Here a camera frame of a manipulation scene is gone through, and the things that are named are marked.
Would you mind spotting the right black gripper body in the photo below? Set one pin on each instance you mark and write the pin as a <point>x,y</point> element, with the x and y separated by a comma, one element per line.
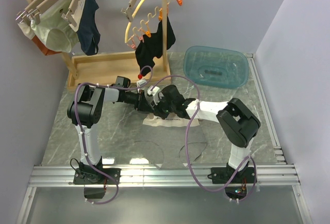
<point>164,108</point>

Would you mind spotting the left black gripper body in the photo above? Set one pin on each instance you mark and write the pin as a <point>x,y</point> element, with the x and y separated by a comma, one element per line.
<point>137,99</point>

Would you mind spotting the grey and cream underwear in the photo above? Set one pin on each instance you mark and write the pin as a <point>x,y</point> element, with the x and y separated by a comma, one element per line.
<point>162,142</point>

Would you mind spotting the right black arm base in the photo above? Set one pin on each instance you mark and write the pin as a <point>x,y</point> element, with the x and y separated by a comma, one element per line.
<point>237,189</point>

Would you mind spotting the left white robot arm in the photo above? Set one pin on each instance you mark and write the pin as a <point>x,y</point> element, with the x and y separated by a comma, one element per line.
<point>85,113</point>

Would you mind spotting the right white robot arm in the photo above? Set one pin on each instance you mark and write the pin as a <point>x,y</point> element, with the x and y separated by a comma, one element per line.
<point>239,124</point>

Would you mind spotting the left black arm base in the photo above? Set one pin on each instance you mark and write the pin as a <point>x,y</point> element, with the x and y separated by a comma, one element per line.
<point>95,182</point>

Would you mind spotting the black underwear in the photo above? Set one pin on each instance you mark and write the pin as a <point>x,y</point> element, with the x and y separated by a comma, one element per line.
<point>149,48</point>

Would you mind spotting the navy blue underwear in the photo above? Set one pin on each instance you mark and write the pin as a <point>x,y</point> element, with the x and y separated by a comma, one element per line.
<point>88,33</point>

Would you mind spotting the orange underwear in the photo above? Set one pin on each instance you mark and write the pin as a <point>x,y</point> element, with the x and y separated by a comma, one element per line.
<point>45,51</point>

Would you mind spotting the light green underwear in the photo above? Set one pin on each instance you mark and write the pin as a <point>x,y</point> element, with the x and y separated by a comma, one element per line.
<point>54,31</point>

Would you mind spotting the wooden drying rack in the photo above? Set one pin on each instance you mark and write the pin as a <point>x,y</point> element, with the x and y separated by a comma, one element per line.
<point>104,68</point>

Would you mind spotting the blue plastic basin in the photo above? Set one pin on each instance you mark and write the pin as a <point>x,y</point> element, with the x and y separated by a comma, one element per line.
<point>216,67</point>

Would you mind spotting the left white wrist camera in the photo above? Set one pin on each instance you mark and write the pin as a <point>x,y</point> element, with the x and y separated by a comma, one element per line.
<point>141,82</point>

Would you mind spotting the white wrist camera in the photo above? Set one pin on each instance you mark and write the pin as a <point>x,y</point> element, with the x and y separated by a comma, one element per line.
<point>155,93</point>
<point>141,82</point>

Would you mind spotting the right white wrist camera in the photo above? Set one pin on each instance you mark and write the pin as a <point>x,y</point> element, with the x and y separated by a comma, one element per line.
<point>155,93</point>

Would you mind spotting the aluminium mounting rail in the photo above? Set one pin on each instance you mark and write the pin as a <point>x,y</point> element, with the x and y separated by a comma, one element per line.
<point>151,176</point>

